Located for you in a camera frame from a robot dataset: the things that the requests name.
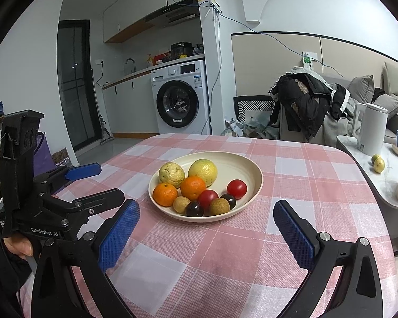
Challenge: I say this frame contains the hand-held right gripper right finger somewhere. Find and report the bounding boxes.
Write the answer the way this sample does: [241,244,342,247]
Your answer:
[273,200,383,318]

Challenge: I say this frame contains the pile of black jackets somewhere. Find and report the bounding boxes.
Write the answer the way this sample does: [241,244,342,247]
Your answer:
[269,71,350,140]

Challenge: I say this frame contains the geometric patterned chair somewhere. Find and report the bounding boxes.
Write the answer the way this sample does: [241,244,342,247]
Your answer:
[233,95,276,136]

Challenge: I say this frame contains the person's left hand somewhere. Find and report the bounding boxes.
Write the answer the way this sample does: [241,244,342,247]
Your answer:
[3,233,34,257]

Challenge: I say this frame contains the brown longan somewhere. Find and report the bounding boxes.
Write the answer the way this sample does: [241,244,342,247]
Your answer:
[209,198,231,216]
[173,196,191,213]

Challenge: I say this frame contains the range hood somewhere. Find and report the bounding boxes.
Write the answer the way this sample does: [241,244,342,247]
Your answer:
[145,5,200,29]

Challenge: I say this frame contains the pink checked tablecloth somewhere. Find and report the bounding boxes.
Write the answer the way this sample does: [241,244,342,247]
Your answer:
[20,133,398,318]

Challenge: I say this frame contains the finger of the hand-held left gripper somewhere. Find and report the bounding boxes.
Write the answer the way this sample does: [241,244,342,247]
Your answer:
[51,188,125,219]
[33,163,102,194]

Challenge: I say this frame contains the red cherry tomato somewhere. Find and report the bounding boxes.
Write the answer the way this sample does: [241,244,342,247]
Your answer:
[198,189,219,210]
[226,179,247,200]

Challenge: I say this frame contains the white lower kitchen cabinet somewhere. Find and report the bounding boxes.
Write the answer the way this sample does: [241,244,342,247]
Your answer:
[101,73,160,136]

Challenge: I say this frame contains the beige sofa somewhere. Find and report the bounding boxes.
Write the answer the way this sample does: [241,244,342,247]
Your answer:
[381,61,398,107]

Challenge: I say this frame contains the smooth yellow passion fruit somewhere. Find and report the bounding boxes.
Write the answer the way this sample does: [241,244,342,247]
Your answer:
[188,159,218,187]

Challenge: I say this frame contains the white kettle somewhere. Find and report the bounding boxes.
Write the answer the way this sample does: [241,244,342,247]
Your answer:
[352,102,388,154]

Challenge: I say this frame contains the purple bag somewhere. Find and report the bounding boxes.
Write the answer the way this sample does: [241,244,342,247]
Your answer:
[33,132,55,176]

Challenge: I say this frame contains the white side table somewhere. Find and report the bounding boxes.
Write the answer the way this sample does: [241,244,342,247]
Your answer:
[336,136,398,255]

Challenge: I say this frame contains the dark purple grape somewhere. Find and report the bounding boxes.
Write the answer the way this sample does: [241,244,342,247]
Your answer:
[185,201,204,218]
[220,193,237,210]

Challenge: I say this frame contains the white kitchen cabinet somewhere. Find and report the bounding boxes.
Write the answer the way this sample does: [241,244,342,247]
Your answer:
[101,73,160,136]
[103,0,200,44]

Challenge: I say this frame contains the wrinkled yellow passion fruit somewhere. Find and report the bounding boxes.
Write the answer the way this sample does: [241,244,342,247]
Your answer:
[158,162,185,188]

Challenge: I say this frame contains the white green wall device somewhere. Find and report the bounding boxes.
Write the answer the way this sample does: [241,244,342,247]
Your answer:
[302,52,319,70]

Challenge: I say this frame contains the blue cable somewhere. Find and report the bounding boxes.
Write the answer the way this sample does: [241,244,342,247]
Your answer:
[167,0,344,136]

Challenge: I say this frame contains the white upper kitchen cabinet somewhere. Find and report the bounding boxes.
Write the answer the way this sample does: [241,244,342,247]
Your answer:
[103,0,200,44]

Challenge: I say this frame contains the dark grey pillow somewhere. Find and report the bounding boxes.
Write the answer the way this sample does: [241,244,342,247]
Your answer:
[347,74,375,105]

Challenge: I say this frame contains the orange mandarin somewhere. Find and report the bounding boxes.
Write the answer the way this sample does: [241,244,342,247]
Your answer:
[153,183,179,207]
[180,176,207,201]

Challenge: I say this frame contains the white plastic bags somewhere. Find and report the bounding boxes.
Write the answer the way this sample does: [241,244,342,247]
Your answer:
[224,113,281,140]

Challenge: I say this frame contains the white washing machine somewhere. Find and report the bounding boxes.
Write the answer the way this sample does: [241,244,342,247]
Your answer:
[150,60,211,136]

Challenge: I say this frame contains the light grey pillow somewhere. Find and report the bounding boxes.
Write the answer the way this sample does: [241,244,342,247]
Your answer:
[373,93,398,121]

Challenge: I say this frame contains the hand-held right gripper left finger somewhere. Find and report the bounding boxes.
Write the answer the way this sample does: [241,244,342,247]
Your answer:
[30,199,141,318]

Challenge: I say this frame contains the grey chair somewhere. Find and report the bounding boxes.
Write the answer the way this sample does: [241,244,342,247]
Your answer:
[279,103,349,146]

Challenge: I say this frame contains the black cooker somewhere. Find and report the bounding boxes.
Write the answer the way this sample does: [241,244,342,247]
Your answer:
[170,42,193,58]

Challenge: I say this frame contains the dark glass door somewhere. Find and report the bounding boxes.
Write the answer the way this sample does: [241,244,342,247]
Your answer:
[58,20,97,154]

